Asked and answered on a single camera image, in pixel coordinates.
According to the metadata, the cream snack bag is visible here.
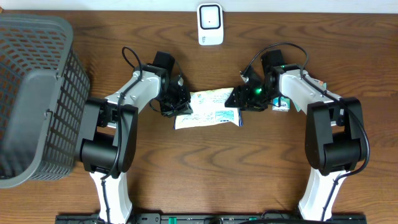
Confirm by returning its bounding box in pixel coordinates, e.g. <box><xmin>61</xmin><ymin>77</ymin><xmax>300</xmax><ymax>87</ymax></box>
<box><xmin>174</xmin><ymin>88</ymin><xmax>243</xmax><ymax>129</ymax></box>

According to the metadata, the teal tissue pack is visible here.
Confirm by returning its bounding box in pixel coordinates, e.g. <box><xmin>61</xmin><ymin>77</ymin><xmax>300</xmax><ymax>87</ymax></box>
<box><xmin>272</xmin><ymin>96</ymin><xmax>290</xmax><ymax>112</ymax></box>

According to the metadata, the mint green wipes pack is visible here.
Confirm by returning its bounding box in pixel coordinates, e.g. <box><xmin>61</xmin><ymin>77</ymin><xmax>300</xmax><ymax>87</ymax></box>
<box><xmin>293</xmin><ymin>87</ymin><xmax>327</xmax><ymax>112</ymax></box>

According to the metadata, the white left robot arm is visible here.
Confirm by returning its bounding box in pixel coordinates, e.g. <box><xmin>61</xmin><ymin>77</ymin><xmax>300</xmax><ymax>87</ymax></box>
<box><xmin>75</xmin><ymin>51</ymin><xmax>193</xmax><ymax>223</ymax></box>

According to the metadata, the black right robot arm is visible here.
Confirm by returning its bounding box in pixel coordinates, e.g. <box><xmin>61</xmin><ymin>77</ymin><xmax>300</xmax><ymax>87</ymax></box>
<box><xmin>224</xmin><ymin>50</ymin><xmax>370</xmax><ymax>222</ymax></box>

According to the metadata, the white barcode scanner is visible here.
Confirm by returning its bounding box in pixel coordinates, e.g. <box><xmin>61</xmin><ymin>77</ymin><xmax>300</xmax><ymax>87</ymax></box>
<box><xmin>197</xmin><ymin>3</ymin><xmax>224</xmax><ymax>45</ymax></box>

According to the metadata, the dark grey plastic basket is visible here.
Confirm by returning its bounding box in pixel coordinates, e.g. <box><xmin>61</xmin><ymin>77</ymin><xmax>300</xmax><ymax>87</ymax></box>
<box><xmin>1</xmin><ymin>14</ymin><xmax>90</xmax><ymax>189</ymax></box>

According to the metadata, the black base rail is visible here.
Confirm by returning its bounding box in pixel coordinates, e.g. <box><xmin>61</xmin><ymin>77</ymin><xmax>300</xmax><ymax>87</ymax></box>
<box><xmin>54</xmin><ymin>212</ymin><xmax>368</xmax><ymax>224</ymax></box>

